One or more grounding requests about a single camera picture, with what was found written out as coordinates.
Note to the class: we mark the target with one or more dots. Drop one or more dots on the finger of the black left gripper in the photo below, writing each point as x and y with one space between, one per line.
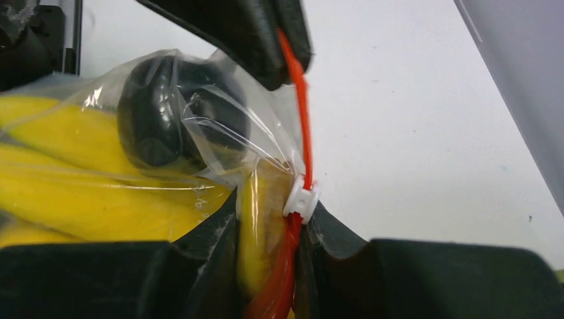
244 30
292 20

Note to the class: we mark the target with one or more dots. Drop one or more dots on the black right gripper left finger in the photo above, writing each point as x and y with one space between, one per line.
193 277

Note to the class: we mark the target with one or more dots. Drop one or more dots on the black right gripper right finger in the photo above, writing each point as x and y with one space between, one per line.
341 275

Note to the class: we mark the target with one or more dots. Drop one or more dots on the black toy fruit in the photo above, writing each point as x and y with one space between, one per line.
177 113

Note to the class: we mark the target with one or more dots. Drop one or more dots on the clear zip bag orange zipper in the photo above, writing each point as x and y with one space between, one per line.
279 133

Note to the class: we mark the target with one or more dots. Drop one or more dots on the yellow toy banana bunch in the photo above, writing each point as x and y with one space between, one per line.
65 179

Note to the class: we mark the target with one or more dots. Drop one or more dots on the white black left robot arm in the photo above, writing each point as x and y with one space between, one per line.
24 58

